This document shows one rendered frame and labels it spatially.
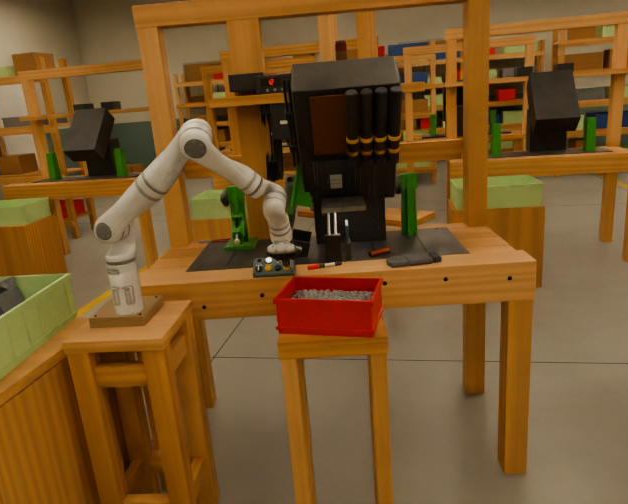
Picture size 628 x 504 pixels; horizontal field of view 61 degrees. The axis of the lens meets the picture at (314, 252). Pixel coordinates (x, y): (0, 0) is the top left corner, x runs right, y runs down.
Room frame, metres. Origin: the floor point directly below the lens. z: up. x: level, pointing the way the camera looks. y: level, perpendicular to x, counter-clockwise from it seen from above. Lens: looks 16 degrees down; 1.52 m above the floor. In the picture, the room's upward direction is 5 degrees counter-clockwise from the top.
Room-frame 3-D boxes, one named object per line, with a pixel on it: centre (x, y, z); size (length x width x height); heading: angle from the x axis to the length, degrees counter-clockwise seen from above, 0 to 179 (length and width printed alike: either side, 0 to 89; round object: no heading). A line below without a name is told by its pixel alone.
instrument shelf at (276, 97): (2.43, -0.07, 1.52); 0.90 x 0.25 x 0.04; 87
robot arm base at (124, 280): (1.66, 0.62, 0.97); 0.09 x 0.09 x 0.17; 1
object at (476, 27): (2.47, -0.07, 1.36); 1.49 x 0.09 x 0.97; 87
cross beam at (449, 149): (2.54, -0.07, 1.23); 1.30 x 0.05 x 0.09; 87
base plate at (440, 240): (2.17, -0.05, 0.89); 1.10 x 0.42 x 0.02; 87
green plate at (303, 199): (2.11, 0.02, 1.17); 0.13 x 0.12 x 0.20; 87
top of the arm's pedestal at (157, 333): (1.66, 0.62, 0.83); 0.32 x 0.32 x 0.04; 85
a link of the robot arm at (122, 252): (1.66, 0.62, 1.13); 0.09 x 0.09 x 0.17; 73
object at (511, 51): (11.16, -3.21, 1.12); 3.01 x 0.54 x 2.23; 79
